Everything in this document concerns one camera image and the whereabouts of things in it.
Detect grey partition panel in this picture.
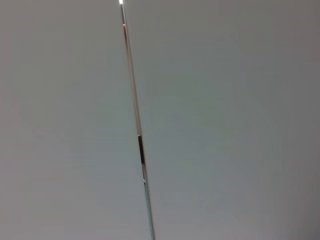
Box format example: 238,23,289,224
0,0,153,240
122,0,320,240

